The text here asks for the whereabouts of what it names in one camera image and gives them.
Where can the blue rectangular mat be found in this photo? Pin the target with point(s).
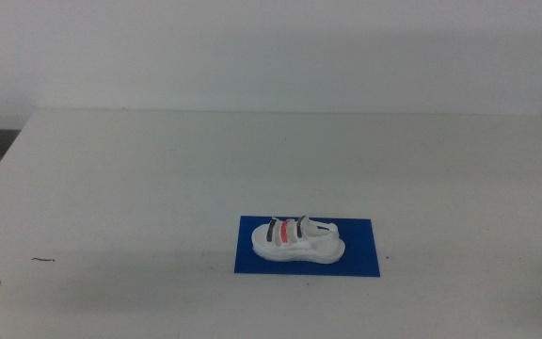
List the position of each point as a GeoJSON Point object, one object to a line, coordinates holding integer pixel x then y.
{"type": "Point", "coordinates": [360, 254]}

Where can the small dark thread scrap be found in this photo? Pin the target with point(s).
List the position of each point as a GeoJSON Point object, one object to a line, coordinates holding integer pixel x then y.
{"type": "Point", "coordinates": [43, 259]}

